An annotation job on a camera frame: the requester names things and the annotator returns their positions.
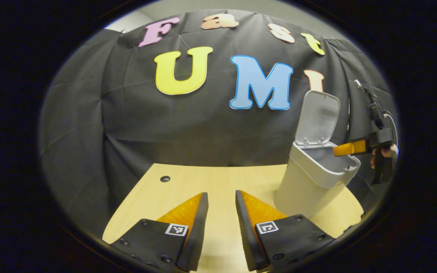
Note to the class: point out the wooden desktop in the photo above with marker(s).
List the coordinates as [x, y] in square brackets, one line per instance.
[218, 182]

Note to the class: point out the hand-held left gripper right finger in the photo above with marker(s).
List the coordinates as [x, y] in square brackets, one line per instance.
[247, 235]

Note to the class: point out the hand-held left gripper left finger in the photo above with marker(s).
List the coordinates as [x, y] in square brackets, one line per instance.
[197, 231]

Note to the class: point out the white desktop garbage bin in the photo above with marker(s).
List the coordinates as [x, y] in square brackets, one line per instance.
[309, 182]

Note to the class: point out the black backdrop cloth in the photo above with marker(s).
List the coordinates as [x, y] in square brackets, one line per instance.
[188, 132]

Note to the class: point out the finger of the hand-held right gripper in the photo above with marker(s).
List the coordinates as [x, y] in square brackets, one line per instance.
[349, 148]

